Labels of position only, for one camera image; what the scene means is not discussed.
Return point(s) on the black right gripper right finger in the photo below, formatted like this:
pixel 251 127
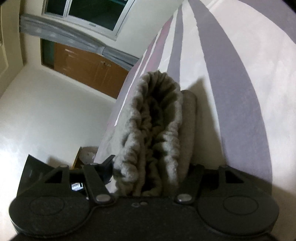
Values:
pixel 184 198

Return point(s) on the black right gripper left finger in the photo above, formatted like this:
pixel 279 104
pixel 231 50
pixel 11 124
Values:
pixel 97 176

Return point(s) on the grey fleece pants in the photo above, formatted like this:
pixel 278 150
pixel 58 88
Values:
pixel 153 140

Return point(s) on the cardboard box with clutter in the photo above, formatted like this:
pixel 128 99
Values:
pixel 85 156

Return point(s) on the brown wooden door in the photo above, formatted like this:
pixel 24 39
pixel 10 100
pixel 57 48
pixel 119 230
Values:
pixel 85 67

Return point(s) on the pink striped bed blanket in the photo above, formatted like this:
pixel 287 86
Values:
pixel 238 58

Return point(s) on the grey window curtain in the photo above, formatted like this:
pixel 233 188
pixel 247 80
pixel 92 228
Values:
pixel 59 33

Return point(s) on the white framed window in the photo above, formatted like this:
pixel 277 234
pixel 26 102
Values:
pixel 101 16

